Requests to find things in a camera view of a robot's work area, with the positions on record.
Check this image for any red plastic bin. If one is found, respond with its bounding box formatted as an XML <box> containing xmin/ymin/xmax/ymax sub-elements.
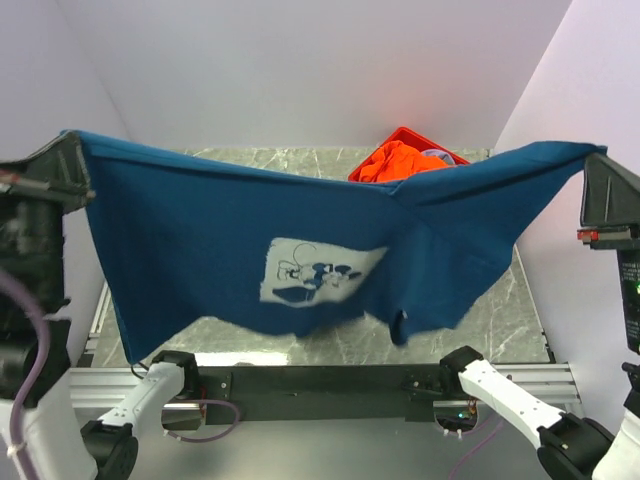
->
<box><xmin>348</xmin><ymin>127</ymin><xmax>468</xmax><ymax>183</ymax></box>

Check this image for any blue mickey t shirt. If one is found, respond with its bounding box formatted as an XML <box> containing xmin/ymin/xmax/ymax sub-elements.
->
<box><xmin>79</xmin><ymin>131</ymin><xmax>597</xmax><ymax>362</ymax></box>

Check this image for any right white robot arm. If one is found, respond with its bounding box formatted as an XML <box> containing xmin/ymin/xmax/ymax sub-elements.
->
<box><xmin>440</xmin><ymin>154</ymin><xmax>639</xmax><ymax>479</ymax></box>

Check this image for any aluminium rail frame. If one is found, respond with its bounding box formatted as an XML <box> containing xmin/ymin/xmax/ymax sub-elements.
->
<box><xmin>71</xmin><ymin>364</ymin><xmax>579</xmax><ymax>410</ymax></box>

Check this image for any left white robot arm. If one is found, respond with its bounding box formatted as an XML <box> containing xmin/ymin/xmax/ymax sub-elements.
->
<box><xmin>1</xmin><ymin>131</ymin><xmax>199</xmax><ymax>479</ymax></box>

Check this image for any black base beam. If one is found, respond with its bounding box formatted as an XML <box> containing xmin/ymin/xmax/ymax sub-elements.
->
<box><xmin>199</xmin><ymin>364</ymin><xmax>451</xmax><ymax>422</ymax></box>

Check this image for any orange t shirt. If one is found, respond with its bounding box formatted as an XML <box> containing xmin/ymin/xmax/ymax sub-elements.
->
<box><xmin>350</xmin><ymin>140</ymin><xmax>453</xmax><ymax>183</ymax></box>

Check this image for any lavender t shirt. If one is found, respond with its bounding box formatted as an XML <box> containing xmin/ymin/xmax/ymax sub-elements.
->
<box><xmin>421</xmin><ymin>149</ymin><xmax>456</xmax><ymax>166</ymax></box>

